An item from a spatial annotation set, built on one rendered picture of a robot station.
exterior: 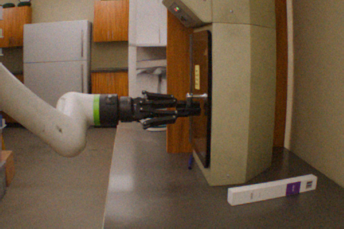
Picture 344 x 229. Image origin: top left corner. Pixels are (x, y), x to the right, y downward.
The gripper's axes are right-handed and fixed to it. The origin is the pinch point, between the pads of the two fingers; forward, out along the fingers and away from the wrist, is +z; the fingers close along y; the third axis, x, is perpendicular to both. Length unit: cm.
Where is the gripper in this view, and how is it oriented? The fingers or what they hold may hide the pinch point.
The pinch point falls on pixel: (188, 108)
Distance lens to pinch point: 110.9
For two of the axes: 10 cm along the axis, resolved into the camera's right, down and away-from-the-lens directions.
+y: -0.8, -7.7, 6.3
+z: 9.9, -0.1, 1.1
